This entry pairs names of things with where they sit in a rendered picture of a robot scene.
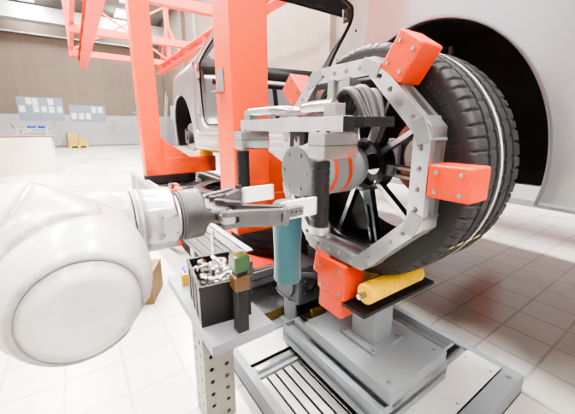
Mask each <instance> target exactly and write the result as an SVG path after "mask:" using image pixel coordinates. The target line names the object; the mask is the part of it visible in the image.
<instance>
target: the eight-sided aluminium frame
mask: <svg viewBox="0 0 575 414"><path fill-rule="evenodd" d="M384 59H385V58H382V57H378V56H372V57H365V58H364V59H361V60H357V61H353V62H347V63H342V64H339V65H335V66H332V67H328V68H319V69H318V70H314V71H313V72H312V74H311V76H310V77H309V78H308V81H307V83H306V85H305V88H304V89H303V91H302V92H301V94H300V96H299V99H298V100H297V102H296V104H295V105H294V106H300V105H301V104H302V103H304V102H309V101H316V100H324V98H325V96H326V95H327V93H328V80H335V81H340V80H343V78H345V77H352V79H353V80H355V79H359V80H360V81H364V80H372V81H373V82H374V83H375V84H376V86H377V87H378V89H379V90H380V91H381V92H382V94H383V95H384V97H385V98H386V99H387V100H388V101H389V102H390V104H391V105H392V106H393V107H394V109H395V110H396V112H397V113H398V114H399V115H400V117H401V118H402V120H403V121H404V122H405V123H406V125H407V126H408V127H409V128H410V129H411V130H412V132H413V135H414V137H413V146H412V164H411V173H410V183H409V193H408V202H407V212H406V220H405V221H403V222H402V223H401V224H400V225H399V226H397V227H396V228H394V229H393V230H392V231H390V232H389V233H388V234H386V235H385V236H383V237H382V238H380V239H379V240H378V241H377V242H376V243H374V244H373V245H371V246H370V247H369V248H365V247H363V246H361V245H357V244H355V243H353V242H351V241H349V240H345V239H343V238H341V237H338V236H336V235H333V234H328V235H323V236H318V235H313V234H310V233H309V224H310V223H311V216H303V217H302V229H303V231H304V234H305V238H306V239H307V240H308V242H309V244H310V245H311V246H313V247H314V248H315V249H317V248H319V249H320V250H321V251H323V252H325V253H327V254H329V255H330V256H332V257H335V258H337V259H339V260H341V261H342V262H344V263H347V264H350V265H352V266H353V267H354V268H357V269H360V270H365V269H368V268H371V267H374V266H376V265H378V264H379V263H383V261H384V260H385V259H387V258H389V257H391V256H392V255H394V254H395V253H396V252H397V251H399V250H401V249H402V248H404V247H406V246H407V245H409V244H411V243H412V242H413V241H414V240H416V239H418V238H420V237H421V236H423V235H424V234H427V233H428V232H429V231H430V230H431V229H433V228H435V227H436V222H437V217H438V216H439V214H438V207H439V199H436V198H428V197H426V189H427V180H428V173H429V166H430V165H431V164H436V163H444V155H445V147H446V141H447V140H448V137H447V132H448V125H447V124H446V123H445V122H444V121H443V120H442V117H441V116H440V115H438V114H437V113H436V112H435V111H434V110H433V108H432V107H431V106H430V105H429V104H428V102H427V101H426V100H425V99H424V98H423V96H422V95H421V94H420V93H419V92H418V90H417V89H416V88H415V87H414V86H413V85H408V84H401V83H398V82H397V81H396V80H395V79H393V78H392V77H391V76H390V75H389V74H388V73H387V72H385V71H384V70H383V69H381V66H382V63H383V61H384ZM282 136H283V156H284V155H285V153H286V151H287V150H288V149H289V148H290V147H292V146H299V145H304V132H283V133H282ZM423 147H424V149H423ZM435 147H436V148H435ZM421 168H422V169H421ZM282 184H283V191H284V193H285V197H286V198H292V199H300V198H309V196H308V195H305V196H294V195H293V194H292V193H291V192H290V191H289V190H288V189H287V188H286V186H285V184H284V181H283V182H282Z"/></svg>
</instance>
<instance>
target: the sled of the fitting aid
mask: <svg viewBox="0 0 575 414"><path fill-rule="evenodd" d="M325 312H328V310H326V309H325V308H323V307H322V306H321V305H319V306H318V307H315V308H313V309H311V311H310V312H308V313H305V314H304V315H300V316H298V317H296V318H294V319H292V320H290V321H287V322H285V323H283V339H284V340H285V341H286V342H287V343H288V344H289V345H290V346H291V347H292V348H293V349H294V350H295V351H296V352H297V353H298V354H299V355H300V356H301V357H302V358H303V359H304V360H305V361H306V362H307V363H308V364H309V365H310V366H311V367H312V368H313V369H314V370H315V371H316V372H317V373H318V374H319V375H320V376H321V377H322V378H323V379H324V380H325V381H326V382H327V383H328V384H329V385H330V386H331V387H332V388H333V389H334V390H335V391H336V392H337V393H338V394H339V395H340V396H341V397H342V398H343V399H344V400H345V401H346V402H347V403H348V404H349V405H350V406H351V407H352V408H353V409H354V410H355V411H356V412H357V413H358V414H404V413H405V412H406V411H408V410H409V409H410V408H411V407H412V406H414V405H415V404H416V403H417V402H418V401H419V400H421V399H422V398H423V397H424V396H425V395H426V394H427V393H428V392H430V391H431V390H432V389H433V388H434V387H436V386H437V385H438V384H439V383H440V382H442V381H443V380H444V379H445V378H446V372H447V366H448V361H447V360H446V361H445V363H443V364H442V365H440V366H439V367H438V368H437V369H435V370H434V371H433V372H431V373H430V374H429V375H428V376H426V377H425V378H424V379H423V380H422V381H420V382H419V383H418V384H417V385H415V386H414V387H413V388H411V389H410V390H409V391H408V392H406V393H405V394H404V395H402V396H401V397H400V398H398V399H397V400H396V401H395V402H394V403H393V404H392V405H388V404H387V403H386V402H385V401H384V400H383V399H381V398H380V397H379V396H378V395H377V394H376V393H374V392H373V391H372V390H371V389H370V388H369V387H367V386H366V385H365V384H364V383H363V382H362V381H361V380H360V379H359V378H358V377H357V376H355V375H354V374H353V373H352V372H351V371H350V370H348V369H347V368H346V367H345V366H344V365H343V364H341V363H340V362H339V361H338V360H337V359H336V358H334V357H333V356H332V355H331V354H330V353H329V352H327V351H326V350H325V349H324V348H323V347H322V346H320V345H319V344H318V343H317V342H316V341H315V340H314V339H313V338H312V337H311V336H310V335H308V334H307V333H306V332H305V322H306V321H308V320H311V319H312V318H314V317H316V316H320V315H322V314H323V313H325Z"/></svg>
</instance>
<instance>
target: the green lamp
mask: <svg viewBox="0 0 575 414"><path fill-rule="evenodd" d="M228 264H229V268H230V269H231V270H232V271H233V272H234V273H235V274H239V273H242V272H245V271H248V270H249V269H250V257H249V256H248V255H247V254H246V253H244V252H243V251H238V252H235V253H231V254H229V255H228Z"/></svg>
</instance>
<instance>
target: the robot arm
mask: <svg viewBox="0 0 575 414"><path fill-rule="evenodd" d="M273 198H274V185H273V184H269V185H262V186H249V187H242V188H241V185H235V189H234V187H229V188H225V189H222V190H218V191H214V192H209V193H206V194H202V193H201V192H200V191H199V190H198V189H195V188H193V189H186V190H178V191H174V192H171V190H170V189H169V188H167V187H157V188H148V189H140V190H136V189H133V190H131V191H111V190H106V189H81V190H70V191H61V190H58V189H55V188H52V187H49V186H44V185H41V184H39V183H36V182H33V181H30V180H27V179H25V180H19V181H16V182H13V183H8V184H2V185H0V351H2V352H3V353H5V354H6V355H8V356H10V357H12V358H14V359H15V360H18V361H21V362H23V363H25V364H31V365H35V366H40V367H50V368H56V367H66V366H70V365H75V364H80V363H83V362H85V361H88V360H90V359H93V358H95V357H97V356H99V355H101V354H103V353H105V352H107V351H108V350H109V349H110V348H112V347H113V346H115V345H116V344H118V343H119V342H120V341H121V340H122V339H123V338H124V337H125V336H126V335H127V334H128V332H129V330H130V329H131V328H132V326H133V323H134V322H135V320H136V319H137V317H138V316H139V314H140V312H141V311H142V309H143V307H144V304H145V302H146V301H147V300H148V298H149V297H150V295H151V287H152V278H153V273H152V263H151V256H150V252H151V251H158V250H162V249H167V248H170V247H175V246H177V245H178V243H179V241H180V239H181V240H188V239H192V238H197V237H201V236H203V235H205V233H206V231H207V228H208V226H209V225H210V223H215V224H222V229H225V230H227V229H232V228H252V227H273V226H283V227H285V226H288V225H289V220H291V219H295V218H299V217H303V216H311V215H316V213H317V197H309V198H300V199H295V200H289V201H283V202H281V204H245V203H251V202H257V201H262V200H268V199H273ZM241 200H242V201H241ZM236 208H237V209H236Z"/></svg>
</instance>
